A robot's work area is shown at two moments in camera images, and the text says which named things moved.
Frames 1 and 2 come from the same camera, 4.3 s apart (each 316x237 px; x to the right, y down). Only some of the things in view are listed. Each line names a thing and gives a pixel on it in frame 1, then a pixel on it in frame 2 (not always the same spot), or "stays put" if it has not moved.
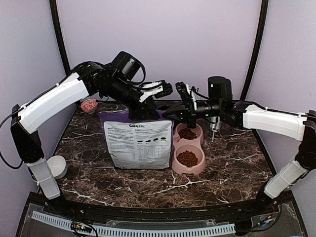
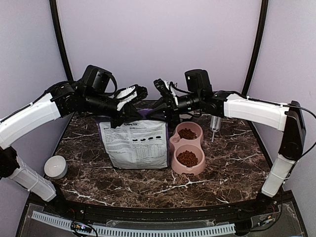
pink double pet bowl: x=188 y=154 stays put
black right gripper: x=189 y=115 -> x=171 y=112
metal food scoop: x=215 y=127 stays put
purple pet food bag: x=138 y=143 stays put
